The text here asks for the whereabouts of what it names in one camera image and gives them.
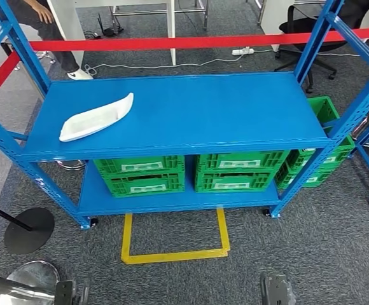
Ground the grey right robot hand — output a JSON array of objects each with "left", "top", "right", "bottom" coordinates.
[{"left": 283, "top": 281, "right": 297, "bottom": 305}]

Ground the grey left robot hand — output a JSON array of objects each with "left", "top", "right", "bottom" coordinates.
[{"left": 74, "top": 283, "right": 90, "bottom": 305}]

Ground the person's hand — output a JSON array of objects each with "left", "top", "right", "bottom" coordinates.
[{"left": 33, "top": 3, "right": 56, "bottom": 25}]

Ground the white curved plastic part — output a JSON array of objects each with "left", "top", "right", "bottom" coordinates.
[{"left": 59, "top": 92, "right": 134, "bottom": 143}]

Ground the white office desk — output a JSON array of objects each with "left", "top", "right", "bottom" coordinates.
[{"left": 47, "top": 0, "right": 176, "bottom": 67}]

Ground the person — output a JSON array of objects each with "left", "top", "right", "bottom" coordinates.
[{"left": 0, "top": 0, "right": 94, "bottom": 81}]

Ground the chrome base stool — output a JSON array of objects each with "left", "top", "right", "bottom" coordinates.
[{"left": 13, "top": 50, "right": 57, "bottom": 72}]

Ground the black router with antennas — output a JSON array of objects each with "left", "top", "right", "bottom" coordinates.
[{"left": 97, "top": 13, "right": 125, "bottom": 37}]

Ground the black base belt stanchion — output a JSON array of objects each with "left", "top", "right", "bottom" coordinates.
[{"left": 0, "top": 199, "right": 56, "bottom": 256}]

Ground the long red barrier belt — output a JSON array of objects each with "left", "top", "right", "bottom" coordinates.
[{"left": 28, "top": 27, "right": 369, "bottom": 53}]

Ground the white power strip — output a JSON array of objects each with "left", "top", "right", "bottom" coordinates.
[{"left": 231, "top": 46, "right": 255, "bottom": 57}]

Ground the black office chair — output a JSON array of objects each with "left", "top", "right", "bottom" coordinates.
[{"left": 274, "top": 0, "right": 369, "bottom": 94}]

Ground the white desk side panel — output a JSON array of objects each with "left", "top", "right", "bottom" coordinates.
[{"left": 260, "top": 0, "right": 296, "bottom": 53}]

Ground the steel table frame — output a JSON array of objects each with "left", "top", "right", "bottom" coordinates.
[{"left": 110, "top": 0, "right": 209, "bottom": 32}]

